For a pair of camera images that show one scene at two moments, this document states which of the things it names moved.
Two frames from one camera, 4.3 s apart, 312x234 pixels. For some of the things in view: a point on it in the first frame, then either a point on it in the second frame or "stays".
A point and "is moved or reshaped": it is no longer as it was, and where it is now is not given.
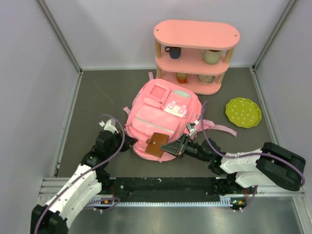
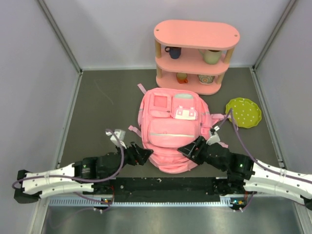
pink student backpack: (165, 107) is moved or reshaped
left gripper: (129, 142) to (142, 154)
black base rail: (165, 186) stays
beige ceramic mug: (211, 56) stays
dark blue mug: (174, 52) stays
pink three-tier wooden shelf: (194, 53) stays
